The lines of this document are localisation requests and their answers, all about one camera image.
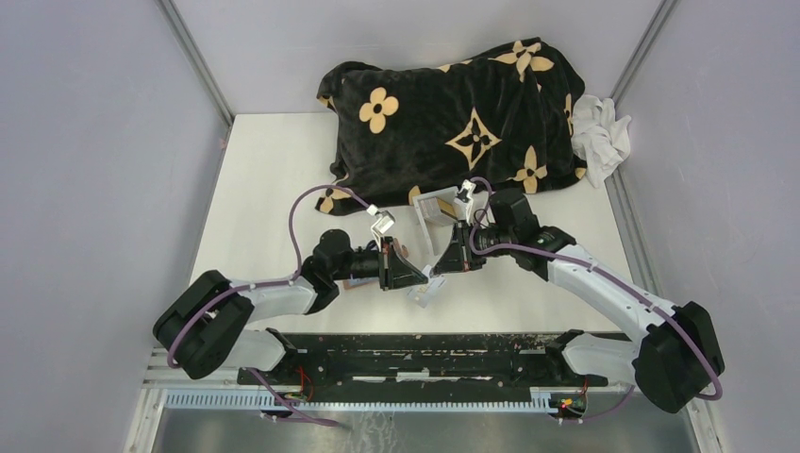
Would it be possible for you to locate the black floral plush blanket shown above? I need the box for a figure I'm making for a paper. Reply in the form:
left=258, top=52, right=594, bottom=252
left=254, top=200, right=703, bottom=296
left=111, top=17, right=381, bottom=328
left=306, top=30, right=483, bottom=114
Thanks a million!
left=316, top=38, right=588, bottom=216

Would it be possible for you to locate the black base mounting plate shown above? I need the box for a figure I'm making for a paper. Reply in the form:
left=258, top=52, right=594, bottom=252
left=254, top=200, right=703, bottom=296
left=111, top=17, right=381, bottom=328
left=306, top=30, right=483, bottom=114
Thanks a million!
left=263, top=333, right=608, bottom=403

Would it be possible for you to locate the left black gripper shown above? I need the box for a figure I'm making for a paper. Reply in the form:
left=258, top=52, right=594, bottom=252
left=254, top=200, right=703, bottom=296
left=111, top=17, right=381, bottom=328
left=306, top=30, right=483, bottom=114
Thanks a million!
left=332, top=236, right=427, bottom=291

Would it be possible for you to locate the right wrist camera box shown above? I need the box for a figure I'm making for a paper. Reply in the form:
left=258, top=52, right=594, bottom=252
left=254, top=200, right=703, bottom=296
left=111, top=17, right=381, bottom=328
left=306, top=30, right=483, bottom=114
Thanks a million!
left=453, top=179, right=476, bottom=224

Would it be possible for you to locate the light blue slotted rail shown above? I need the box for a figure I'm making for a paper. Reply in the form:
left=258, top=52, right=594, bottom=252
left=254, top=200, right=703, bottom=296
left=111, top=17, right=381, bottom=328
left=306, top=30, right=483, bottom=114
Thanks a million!
left=163, top=390, right=554, bottom=414

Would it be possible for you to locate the stack of credit cards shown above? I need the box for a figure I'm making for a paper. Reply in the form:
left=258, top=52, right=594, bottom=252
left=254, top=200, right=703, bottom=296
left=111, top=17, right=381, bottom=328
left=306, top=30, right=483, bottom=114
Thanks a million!
left=418, top=197, right=458, bottom=227

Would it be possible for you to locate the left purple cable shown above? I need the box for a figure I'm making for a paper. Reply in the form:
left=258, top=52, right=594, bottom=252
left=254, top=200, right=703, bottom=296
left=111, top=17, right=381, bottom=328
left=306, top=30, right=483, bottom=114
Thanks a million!
left=166, top=184, right=379, bottom=370

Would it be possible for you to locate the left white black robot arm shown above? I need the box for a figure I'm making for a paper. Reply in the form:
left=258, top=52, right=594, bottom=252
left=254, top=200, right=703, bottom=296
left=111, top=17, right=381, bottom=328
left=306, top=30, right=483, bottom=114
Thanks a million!
left=153, top=229, right=428, bottom=384

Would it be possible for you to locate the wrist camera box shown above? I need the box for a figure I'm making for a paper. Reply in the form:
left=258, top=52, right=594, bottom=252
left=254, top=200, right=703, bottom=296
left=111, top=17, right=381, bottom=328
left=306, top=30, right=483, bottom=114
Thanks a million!
left=368, top=206, right=395, bottom=242
left=453, top=179, right=476, bottom=224

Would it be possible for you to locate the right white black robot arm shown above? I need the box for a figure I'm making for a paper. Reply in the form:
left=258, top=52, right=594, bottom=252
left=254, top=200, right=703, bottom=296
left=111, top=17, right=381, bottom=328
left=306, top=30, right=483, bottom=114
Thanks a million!
left=433, top=181, right=725, bottom=413

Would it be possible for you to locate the purple cable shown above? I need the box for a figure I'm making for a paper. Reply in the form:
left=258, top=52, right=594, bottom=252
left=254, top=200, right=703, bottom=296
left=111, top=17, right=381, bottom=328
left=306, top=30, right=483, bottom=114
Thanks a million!
left=166, top=184, right=379, bottom=370
left=468, top=176, right=725, bottom=401

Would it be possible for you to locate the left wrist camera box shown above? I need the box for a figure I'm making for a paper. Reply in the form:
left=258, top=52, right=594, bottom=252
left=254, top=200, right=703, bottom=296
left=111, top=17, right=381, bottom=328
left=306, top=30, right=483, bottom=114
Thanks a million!
left=368, top=206, right=395, bottom=242

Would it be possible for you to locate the white plastic card tray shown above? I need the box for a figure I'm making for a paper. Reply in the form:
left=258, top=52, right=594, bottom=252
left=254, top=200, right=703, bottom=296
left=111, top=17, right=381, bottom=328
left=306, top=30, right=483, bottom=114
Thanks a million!
left=411, top=186, right=458, bottom=257

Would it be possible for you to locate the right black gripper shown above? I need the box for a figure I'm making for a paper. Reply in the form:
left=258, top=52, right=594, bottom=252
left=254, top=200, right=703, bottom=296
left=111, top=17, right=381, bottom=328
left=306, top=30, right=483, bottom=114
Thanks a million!
left=433, top=218, right=516, bottom=273

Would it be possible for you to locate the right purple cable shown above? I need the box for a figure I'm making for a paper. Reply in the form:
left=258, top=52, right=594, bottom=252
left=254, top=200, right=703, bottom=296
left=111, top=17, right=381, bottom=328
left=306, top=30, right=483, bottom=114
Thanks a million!
left=468, top=176, right=725, bottom=401

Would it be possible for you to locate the white crumpled cloth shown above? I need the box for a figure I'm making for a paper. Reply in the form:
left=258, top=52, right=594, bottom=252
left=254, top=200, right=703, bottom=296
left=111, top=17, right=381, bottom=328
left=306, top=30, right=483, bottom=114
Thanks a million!
left=572, top=94, right=632, bottom=189

